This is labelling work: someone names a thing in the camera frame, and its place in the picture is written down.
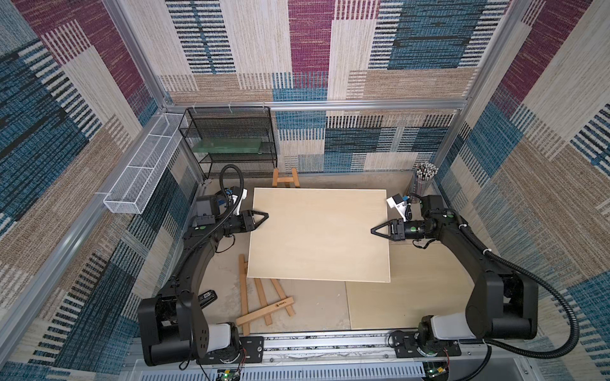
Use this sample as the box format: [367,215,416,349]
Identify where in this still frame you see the plywood board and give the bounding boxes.
[346,242,473,330]
[248,187,391,283]

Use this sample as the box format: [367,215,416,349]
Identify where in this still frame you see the wooden tabletop easel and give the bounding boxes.
[236,254,296,336]
[272,168,300,188]

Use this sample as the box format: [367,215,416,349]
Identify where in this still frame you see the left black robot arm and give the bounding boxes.
[138,195,268,367]

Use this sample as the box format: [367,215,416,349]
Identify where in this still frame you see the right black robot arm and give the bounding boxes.
[383,195,539,343]

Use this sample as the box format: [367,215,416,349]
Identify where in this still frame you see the clear jar of pencils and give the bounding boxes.
[410,163,438,195]

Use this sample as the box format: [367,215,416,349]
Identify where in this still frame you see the green board on shelf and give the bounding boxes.
[192,138,262,154]

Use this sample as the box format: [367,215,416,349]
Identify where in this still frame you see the black handheld device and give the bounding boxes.
[198,290,218,310]

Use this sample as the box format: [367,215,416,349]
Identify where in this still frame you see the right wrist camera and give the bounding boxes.
[386,194,412,222]

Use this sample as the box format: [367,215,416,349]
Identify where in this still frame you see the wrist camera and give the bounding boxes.
[224,187,248,215]
[386,194,412,222]

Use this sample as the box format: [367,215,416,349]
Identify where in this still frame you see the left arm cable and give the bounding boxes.
[180,164,246,253]

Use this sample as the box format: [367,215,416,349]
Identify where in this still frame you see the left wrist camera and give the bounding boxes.
[224,187,248,215]

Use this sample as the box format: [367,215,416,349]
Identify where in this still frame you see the black wire mesh shelf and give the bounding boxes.
[179,106,277,179]

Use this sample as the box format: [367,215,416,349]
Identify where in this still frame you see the white wire mesh basket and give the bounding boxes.
[103,114,183,214]

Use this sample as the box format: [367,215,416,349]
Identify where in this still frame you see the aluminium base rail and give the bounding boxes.
[119,330,542,380]

